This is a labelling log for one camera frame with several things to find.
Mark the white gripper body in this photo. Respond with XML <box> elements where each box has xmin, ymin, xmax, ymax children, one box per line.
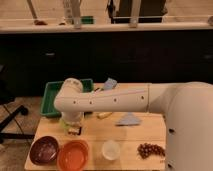
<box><xmin>62</xmin><ymin>112</ymin><xmax>83</xmax><ymax>127</ymax></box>

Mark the purple bowl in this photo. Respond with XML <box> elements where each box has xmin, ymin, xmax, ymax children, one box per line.
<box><xmin>29</xmin><ymin>136</ymin><xmax>59</xmax><ymax>165</ymax></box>

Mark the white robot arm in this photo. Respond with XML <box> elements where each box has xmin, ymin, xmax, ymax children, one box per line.
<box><xmin>54</xmin><ymin>78</ymin><xmax>213</xmax><ymax>171</ymax></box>

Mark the orange bowl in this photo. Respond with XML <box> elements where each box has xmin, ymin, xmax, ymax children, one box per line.
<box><xmin>57</xmin><ymin>140</ymin><xmax>89</xmax><ymax>171</ymax></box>

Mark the green plastic tray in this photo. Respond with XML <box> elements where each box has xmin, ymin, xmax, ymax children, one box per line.
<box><xmin>41</xmin><ymin>79</ymin><xmax>94</xmax><ymax>118</ymax></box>

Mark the yellow banana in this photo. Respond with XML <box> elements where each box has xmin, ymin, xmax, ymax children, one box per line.
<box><xmin>97</xmin><ymin>112</ymin><xmax>113</xmax><ymax>119</ymax></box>

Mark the white translucent cup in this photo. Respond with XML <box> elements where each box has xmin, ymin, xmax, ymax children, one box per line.
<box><xmin>101</xmin><ymin>140</ymin><xmax>120</xmax><ymax>161</ymax></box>

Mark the light blue object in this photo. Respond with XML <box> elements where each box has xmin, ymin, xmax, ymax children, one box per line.
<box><xmin>103</xmin><ymin>78</ymin><xmax>117</xmax><ymax>90</ymax></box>

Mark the grey folded cloth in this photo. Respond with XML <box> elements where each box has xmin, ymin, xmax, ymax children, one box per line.
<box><xmin>116</xmin><ymin>112</ymin><xmax>141</xmax><ymax>126</ymax></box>

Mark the black office chair base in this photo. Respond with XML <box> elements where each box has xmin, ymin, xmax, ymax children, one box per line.
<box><xmin>0</xmin><ymin>64</ymin><xmax>35</xmax><ymax>144</ymax></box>

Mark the bunch of dark grapes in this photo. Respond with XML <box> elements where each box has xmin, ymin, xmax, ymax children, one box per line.
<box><xmin>137</xmin><ymin>143</ymin><xmax>165</xmax><ymax>159</ymax></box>

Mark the white long counter rail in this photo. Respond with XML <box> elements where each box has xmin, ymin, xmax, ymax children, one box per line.
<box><xmin>0</xmin><ymin>22</ymin><xmax>213</xmax><ymax>34</ymax></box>

